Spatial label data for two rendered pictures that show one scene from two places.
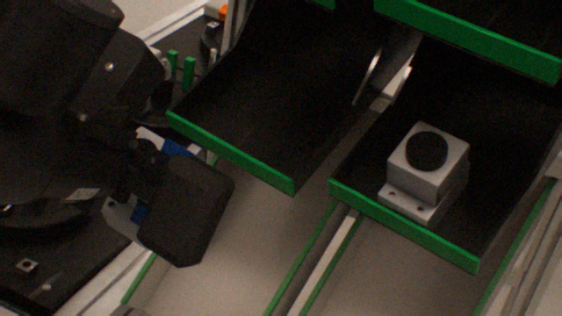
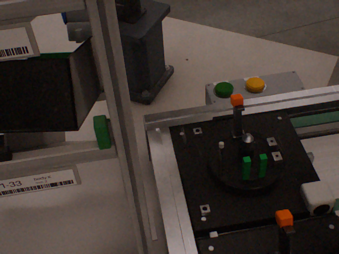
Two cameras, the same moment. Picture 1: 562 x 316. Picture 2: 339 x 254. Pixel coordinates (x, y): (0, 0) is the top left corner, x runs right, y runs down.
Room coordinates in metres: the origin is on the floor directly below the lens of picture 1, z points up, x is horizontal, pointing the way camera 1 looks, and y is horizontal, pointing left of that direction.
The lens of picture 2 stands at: (1.12, -0.08, 1.63)
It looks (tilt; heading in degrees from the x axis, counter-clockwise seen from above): 46 degrees down; 154
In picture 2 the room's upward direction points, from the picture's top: 4 degrees counter-clockwise
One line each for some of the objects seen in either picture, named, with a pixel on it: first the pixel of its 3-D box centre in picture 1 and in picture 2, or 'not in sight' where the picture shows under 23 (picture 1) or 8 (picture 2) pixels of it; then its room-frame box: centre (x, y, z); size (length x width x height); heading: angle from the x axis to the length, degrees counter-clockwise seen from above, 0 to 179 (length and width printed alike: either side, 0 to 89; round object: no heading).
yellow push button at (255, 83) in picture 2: not in sight; (255, 85); (0.53, 0.42, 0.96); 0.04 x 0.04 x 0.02
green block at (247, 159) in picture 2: not in sight; (245, 168); (0.74, 0.24, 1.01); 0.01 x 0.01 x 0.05; 70
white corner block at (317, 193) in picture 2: not in sight; (316, 198); (0.83, 0.33, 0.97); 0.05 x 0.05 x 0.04; 70
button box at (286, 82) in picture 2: not in sight; (253, 96); (0.53, 0.42, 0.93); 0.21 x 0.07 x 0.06; 70
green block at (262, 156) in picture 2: not in sight; (262, 166); (0.75, 0.26, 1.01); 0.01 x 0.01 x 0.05; 70
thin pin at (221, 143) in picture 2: not in sight; (220, 159); (0.72, 0.20, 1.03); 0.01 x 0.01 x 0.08; 70
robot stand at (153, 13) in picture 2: not in sight; (133, 49); (0.26, 0.25, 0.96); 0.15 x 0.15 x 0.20; 34
